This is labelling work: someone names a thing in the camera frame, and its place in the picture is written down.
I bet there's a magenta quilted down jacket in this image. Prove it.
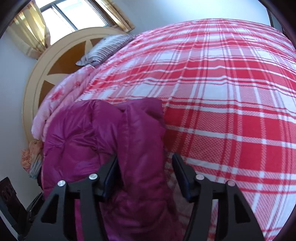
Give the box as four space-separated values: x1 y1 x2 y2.
42 98 182 240

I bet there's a clothes pile beside bed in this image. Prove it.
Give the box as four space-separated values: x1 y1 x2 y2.
21 140 43 179

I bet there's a pink floral folded quilt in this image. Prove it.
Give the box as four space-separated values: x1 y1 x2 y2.
31 65 95 141

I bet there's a red white plaid bedsheet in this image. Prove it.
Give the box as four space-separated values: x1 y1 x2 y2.
79 19 295 240

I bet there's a cream wooden round headboard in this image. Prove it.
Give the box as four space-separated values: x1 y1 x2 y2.
22 27 125 142

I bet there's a striped pillow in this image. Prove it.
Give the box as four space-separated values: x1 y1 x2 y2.
76 34 135 67

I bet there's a left yellow curtain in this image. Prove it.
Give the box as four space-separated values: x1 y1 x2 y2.
6 1 51 59

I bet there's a yellow curtain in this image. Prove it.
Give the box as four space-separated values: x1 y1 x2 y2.
96 0 135 33
6 1 51 59

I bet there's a right yellow curtain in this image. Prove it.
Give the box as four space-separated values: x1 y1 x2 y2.
96 0 135 33

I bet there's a window with metal frame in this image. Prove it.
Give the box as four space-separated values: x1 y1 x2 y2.
36 0 115 44

